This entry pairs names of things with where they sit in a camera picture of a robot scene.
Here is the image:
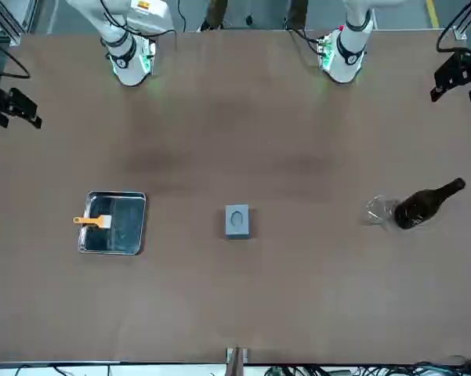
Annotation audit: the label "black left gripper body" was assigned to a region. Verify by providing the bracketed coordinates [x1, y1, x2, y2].
[450, 47, 471, 83]

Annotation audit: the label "orange handled paint brush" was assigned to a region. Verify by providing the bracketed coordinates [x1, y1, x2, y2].
[72, 215, 111, 230]

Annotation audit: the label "dark brown glass bottle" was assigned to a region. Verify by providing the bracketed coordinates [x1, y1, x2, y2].
[393, 177, 466, 231]

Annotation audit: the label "clear glass cup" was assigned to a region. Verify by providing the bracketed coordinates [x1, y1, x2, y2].
[364, 194, 397, 233]

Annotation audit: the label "shiny metal tray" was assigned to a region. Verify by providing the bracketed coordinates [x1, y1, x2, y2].
[77, 190, 147, 256]

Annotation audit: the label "person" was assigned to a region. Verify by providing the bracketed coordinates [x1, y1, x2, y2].
[197, 0, 311, 33]

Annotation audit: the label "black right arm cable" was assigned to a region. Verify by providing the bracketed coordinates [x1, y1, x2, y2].
[0, 38, 31, 80]

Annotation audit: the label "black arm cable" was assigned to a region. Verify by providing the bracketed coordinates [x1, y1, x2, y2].
[434, 0, 471, 54]
[0, 38, 31, 80]

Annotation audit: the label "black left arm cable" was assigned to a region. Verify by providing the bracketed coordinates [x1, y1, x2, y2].
[434, 0, 471, 54]

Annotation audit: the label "aluminium frame rail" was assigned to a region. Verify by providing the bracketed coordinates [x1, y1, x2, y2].
[0, 0, 37, 37]

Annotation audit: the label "tangled black desk cables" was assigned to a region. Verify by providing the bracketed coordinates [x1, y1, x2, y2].
[258, 354, 471, 376]

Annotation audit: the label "aluminium camera post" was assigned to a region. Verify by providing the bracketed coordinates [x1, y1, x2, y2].
[225, 346, 248, 376]

